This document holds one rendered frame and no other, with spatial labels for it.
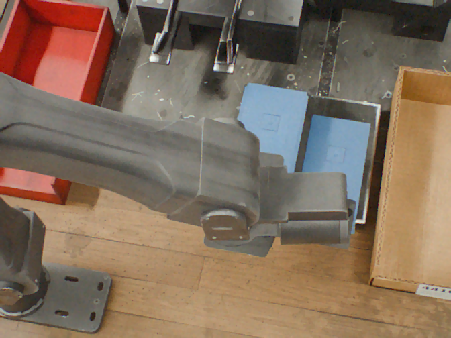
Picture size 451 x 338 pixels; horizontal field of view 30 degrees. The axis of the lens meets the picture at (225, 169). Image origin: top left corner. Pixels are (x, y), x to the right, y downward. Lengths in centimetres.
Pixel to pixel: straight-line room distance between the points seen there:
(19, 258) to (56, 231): 19
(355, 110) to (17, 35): 44
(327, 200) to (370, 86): 40
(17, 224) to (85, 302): 18
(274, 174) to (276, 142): 25
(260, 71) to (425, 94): 21
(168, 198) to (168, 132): 5
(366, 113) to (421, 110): 7
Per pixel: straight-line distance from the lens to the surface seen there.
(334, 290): 96
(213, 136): 65
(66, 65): 111
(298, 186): 70
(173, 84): 108
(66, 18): 113
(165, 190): 63
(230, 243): 73
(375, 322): 96
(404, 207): 100
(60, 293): 98
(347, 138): 101
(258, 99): 99
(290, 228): 71
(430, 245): 99
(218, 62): 99
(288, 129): 97
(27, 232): 85
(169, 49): 101
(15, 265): 82
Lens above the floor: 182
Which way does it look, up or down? 64 degrees down
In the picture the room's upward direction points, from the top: 6 degrees counter-clockwise
